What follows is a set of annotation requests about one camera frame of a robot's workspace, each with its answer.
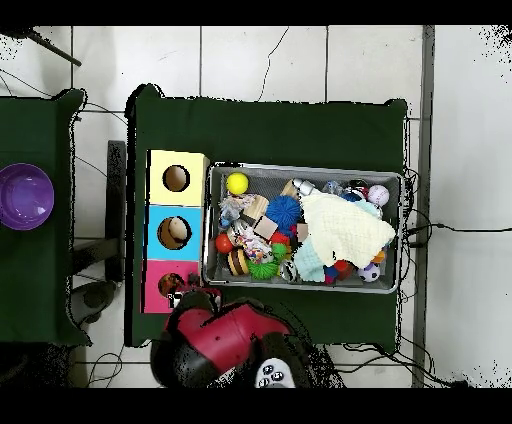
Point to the cream muslin cloth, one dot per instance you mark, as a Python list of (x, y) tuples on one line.
[(344, 232)]

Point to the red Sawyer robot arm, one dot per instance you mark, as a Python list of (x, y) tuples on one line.
[(228, 340)]

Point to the wooden three-hole sorting box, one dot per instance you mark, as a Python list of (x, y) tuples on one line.
[(192, 248)]

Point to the shallow clear mesh bin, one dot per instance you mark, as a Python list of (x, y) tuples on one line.
[(214, 188)]

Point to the brown striped burger toy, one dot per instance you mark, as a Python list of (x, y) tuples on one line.
[(238, 262)]

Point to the red-orange ball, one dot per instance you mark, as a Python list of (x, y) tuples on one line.
[(224, 244)]

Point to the yellow ball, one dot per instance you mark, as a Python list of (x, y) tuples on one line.
[(237, 183)]

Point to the blue spiky ball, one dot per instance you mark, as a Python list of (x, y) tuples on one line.
[(283, 211)]

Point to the silver plastic toy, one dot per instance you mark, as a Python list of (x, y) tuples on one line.
[(304, 186)]

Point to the small soccer ball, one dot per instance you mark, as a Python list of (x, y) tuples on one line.
[(368, 272)]

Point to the dark green tablecloth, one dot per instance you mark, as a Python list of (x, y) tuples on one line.
[(272, 132), (36, 128)]

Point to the purple round disc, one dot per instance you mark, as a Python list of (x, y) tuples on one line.
[(24, 196)]

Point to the white baseball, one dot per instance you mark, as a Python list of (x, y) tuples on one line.
[(378, 195)]

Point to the black tripod leg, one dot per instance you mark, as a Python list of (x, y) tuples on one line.
[(52, 48)]

